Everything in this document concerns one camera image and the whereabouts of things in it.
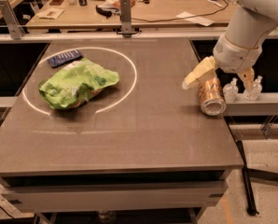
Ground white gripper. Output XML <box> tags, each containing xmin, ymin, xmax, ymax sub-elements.
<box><xmin>182</xmin><ymin>35</ymin><xmax>262</xmax><ymax>91</ymax></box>

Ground orange soda can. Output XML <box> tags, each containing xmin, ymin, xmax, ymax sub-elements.
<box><xmin>198</xmin><ymin>77</ymin><xmax>226</xmax><ymax>116</ymax></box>

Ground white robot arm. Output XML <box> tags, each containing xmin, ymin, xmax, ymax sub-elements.
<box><xmin>182</xmin><ymin>0</ymin><xmax>278</xmax><ymax>91</ymax></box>

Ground clear small bottle left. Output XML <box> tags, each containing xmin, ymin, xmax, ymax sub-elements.
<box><xmin>223</xmin><ymin>77</ymin><xmax>239</xmax><ymax>104</ymax></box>

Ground clear small bottle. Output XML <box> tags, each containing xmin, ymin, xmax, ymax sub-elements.
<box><xmin>243</xmin><ymin>76</ymin><xmax>262</xmax><ymax>101</ymax></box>
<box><xmin>223</xmin><ymin>77</ymin><xmax>239</xmax><ymax>104</ymax></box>

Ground clear small bottle right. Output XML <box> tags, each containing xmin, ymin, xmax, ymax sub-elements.
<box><xmin>243</xmin><ymin>76</ymin><xmax>262</xmax><ymax>101</ymax></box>

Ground white paper sheet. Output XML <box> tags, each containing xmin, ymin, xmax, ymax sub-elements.
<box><xmin>177</xmin><ymin>12</ymin><xmax>214</xmax><ymax>27</ymax></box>

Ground black sunglasses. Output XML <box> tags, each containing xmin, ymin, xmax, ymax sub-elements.
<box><xmin>95</xmin><ymin>6</ymin><xmax>112</xmax><ymax>19</ymax></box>

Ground black floor pole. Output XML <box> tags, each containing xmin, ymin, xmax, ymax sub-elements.
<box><xmin>236</xmin><ymin>140</ymin><xmax>259</xmax><ymax>216</ymax></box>

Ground green chip bag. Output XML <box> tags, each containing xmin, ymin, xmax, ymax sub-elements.
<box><xmin>38</xmin><ymin>58</ymin><xmax>119</xmax><ymax>110</ymax></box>

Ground blue snack bar wrapper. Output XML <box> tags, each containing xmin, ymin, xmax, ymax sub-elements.
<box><xmin>48</xmin><ymin>49</ymin><xmax>83</xmax><ymax>68</ymax></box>

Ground brown paper packet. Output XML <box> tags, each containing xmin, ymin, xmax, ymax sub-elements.
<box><xmin>37</xmin><ymin>7</ymin><xmax>64</xmax><ymax>20</ymax></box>

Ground white table drawer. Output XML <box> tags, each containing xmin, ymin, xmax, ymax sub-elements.
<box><xmin>2</xmin><ymin>181</ymin><xmax>228</xmax><ymax>213</ymax></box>

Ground black cable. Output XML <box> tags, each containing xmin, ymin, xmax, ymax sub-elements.
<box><xmin>132</xmin><ymin>0</ymin><xmax>230</xmax><ymax>23</ymax></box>

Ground metal bracket middle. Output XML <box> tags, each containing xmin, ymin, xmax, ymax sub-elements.
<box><xmin>119</xmin><ymin>0</ymin><xmax>134</xmax><ymax>38</ymax></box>

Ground metal bracket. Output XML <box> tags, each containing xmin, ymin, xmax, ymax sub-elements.
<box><xmin>0</xmin><ymin>0</ymin><xmax>25</xmax><ymax>39</ymax></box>
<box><xmin>119</xmin><ymin>0</ymin><xmax>134</xmax><ymax>38</ymax></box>

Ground metal bracket left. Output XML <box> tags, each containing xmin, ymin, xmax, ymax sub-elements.
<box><xmin>0</xmin><ymin>0</ymin><xmax>25</xmax><ymax>39</ymax></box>

